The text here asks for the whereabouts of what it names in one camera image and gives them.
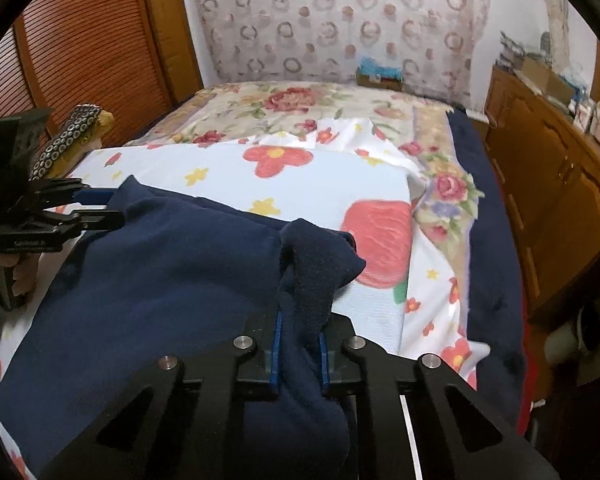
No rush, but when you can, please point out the yellow cushion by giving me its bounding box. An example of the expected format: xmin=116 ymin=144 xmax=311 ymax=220
xmin=75 ymin=110 xmax=116 ymax=155

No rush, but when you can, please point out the circle-patterned headboard cover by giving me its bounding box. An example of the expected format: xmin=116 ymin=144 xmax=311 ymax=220
xmin=187 ymin=0 xmax=492 ymax=104

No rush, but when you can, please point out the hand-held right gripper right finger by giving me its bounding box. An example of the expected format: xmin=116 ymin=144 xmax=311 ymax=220
xmin=319 ymin=312 xmax=563 ymax=480

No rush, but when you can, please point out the wooden cabinet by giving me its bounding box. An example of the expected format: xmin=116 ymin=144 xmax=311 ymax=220
xmin=482 ymin=62 xmax=600 ymax=322

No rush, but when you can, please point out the patterned cushion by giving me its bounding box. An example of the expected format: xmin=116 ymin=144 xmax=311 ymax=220
xmin=27 ymin=103 xmax=104 ymax=182

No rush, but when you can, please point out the beige tied curtain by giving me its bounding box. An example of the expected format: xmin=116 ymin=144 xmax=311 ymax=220
xmin=542 ymin=0 xmax=574 ymax=67

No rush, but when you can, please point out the white blanket with red flowers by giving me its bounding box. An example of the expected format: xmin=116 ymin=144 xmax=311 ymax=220
xmin=0 ymin=117 xmax=491 ymax=480

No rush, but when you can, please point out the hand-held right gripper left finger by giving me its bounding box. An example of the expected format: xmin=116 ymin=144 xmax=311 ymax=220
xmin=37 ymin=310 xmax=283 ymax=480

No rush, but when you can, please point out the open cardboard box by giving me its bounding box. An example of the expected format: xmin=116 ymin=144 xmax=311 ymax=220
xmin=515 ymin=55 xmax=577 ymax=104

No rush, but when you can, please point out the navy t-shirt with orange print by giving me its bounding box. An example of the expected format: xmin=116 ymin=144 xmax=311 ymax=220
xmin=0 ymin=175 xmax=368 ymax=480

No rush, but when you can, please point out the stack of folded cloths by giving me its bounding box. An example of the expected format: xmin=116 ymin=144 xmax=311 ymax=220
xmin=497 ymin=30 xmax=552 ymax=69

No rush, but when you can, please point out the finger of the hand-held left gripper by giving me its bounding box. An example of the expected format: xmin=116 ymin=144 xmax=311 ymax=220
xmin=40 ymin=179 xmax=117 ymax=208
xmin=37 ymin=209 xmax=127 ymax=235

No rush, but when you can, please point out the wooden louvered wardrobe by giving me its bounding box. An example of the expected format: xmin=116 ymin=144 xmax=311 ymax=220
xmin=0 ymin=0 xmax=204 ymax=183

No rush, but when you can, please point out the red bed cover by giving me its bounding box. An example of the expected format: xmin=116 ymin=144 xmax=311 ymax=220
xmin=517 ymin=317 xmax=537 ymax=437

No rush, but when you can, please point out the person's left hand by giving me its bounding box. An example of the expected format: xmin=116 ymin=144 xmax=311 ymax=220
xmin=0 ymin=247 xmax=43 ymax=307

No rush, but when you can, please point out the white bin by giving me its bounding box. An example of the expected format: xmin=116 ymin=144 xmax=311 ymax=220
xmin=545 ymin=305 xmax=600 ymax=367

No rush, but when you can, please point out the navy blanket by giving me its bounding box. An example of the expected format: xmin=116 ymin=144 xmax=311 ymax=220
xmin=445 ymin=107 xmax=529 ymax=436

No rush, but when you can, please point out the cardboard box with blue items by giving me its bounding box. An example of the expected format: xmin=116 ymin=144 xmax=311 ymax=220
xmin=356 ymin=56 xmax=407 ymax=92

